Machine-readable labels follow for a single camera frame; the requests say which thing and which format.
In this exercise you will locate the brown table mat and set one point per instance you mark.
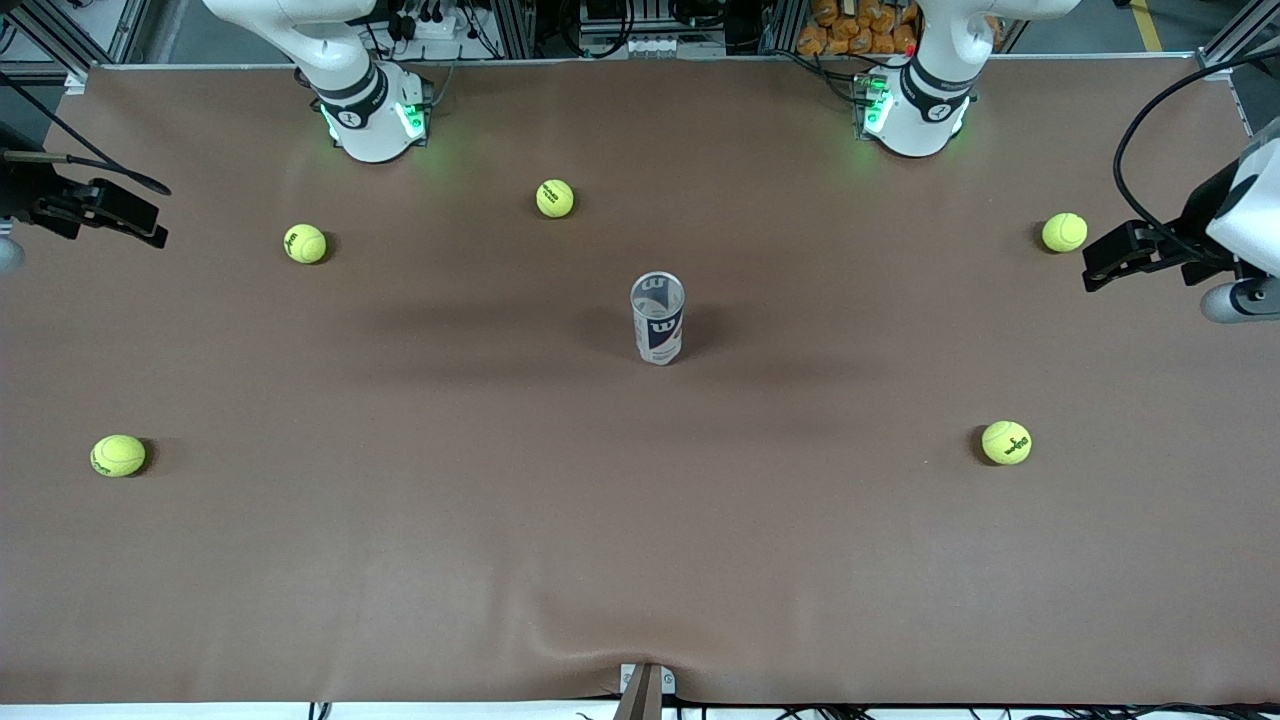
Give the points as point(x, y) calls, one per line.
point(640, 500)

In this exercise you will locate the yellow tennis ball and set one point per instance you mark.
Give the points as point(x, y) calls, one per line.
point(1006, 442)
point(555, 198)
point(1064, 232)
point(305, 243)
point(118, 455)

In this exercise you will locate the metal table edge bracket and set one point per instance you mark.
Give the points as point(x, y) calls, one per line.
point(645, 690)

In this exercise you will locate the aluminium frame post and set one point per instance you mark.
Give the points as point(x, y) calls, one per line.
point(515, 30)
point(780, 25)

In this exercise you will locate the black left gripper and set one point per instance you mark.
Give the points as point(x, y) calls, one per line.
point(1196, 236)

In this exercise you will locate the aluminium frame profile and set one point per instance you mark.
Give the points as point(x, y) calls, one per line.
point(75, 55)
point(1225, 60)

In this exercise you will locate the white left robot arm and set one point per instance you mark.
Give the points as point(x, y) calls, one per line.
point(925, 120)

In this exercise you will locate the white blue tennis ball can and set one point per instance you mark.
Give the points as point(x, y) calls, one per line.
point(658, 325)

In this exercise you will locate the bag of orange items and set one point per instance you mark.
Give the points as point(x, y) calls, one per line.
point(860, 25)

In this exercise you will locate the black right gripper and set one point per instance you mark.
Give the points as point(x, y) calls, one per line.
point(20, 192)

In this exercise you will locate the white power strip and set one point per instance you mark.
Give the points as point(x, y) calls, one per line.
point(430, 25)

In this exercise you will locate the white terminal block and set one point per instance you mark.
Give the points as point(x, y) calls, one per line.
point(650, 45)

